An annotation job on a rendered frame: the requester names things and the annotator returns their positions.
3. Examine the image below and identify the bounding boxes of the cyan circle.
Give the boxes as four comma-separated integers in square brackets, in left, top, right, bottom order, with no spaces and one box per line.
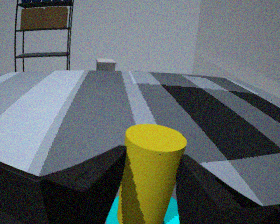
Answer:
[105,196,180,224]

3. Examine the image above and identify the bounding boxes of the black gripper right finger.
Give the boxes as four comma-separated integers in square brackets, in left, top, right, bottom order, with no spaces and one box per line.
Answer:
[176,155,280,224]

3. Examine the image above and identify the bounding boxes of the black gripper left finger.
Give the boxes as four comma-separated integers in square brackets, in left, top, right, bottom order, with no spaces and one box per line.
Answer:
[0,145,127,224]

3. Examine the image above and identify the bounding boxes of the yellow cylinder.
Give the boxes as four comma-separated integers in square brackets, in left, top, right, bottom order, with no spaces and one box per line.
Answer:
[117,124,187,224]

